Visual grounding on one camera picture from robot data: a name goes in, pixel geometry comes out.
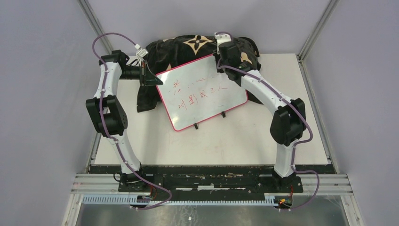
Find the aluminium frame rail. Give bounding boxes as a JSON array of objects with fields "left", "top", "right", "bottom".
[{"left": 70, "top": 173, "right": 354, "bottom": 195}]

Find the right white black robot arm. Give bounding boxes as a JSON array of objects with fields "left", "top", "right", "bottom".
[{"left": 217, "top": 41, "right": 307, "bottom": 192}]

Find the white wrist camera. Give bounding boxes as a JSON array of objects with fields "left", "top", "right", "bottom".
[
  {"left": 214, "top": 32, "right": 233, "bottom": 46},
  {"left": 136, "top": 48, "right": 148, "bottom": 61}
]

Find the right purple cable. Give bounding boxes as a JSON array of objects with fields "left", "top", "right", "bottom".
[{"left": 214, "top": 31, "right": 320, "bottom": 211}]

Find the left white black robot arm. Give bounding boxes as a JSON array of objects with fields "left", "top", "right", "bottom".
[{"left": 85, "top": 50, "right": 163, "bottom": 192}]

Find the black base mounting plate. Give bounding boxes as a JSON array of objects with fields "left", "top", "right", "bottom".
[{"left": 88, "top": 164, "right": 304, "bottom": 202}]

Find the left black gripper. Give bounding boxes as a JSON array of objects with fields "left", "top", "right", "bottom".
[{"left": 120, "top": 61, "right": 163, "bottom": 87}]

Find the grey slotted cable duct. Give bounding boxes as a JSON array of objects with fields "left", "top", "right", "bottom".
[{"left": 82, "top": 194, "right": 278, "bottom": 207}]

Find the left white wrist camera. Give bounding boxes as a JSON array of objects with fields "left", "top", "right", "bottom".
[{"left": 136, "top": 48, "right": 148, "bottom": 61}]

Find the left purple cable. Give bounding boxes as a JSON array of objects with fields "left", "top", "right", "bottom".
[{"left": 92, "top": 32, "right": 173, "bottom": 211}]

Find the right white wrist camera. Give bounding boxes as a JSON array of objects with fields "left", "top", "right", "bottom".
[{"left": 214, "top": 32, "right": 233, "bottom": 46}]

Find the pink framed whiteboard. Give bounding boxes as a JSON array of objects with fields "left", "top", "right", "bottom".
[{"left": 157, "top": 55, "right": 248, "bottom": 131}]

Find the purple cable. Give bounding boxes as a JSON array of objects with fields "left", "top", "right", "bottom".
[
  {"left": 214, "top": 31, "right": 320, "bottom": 211},
  {"left": 92, "top": 32, "right": 173, "bottom": 211}
]

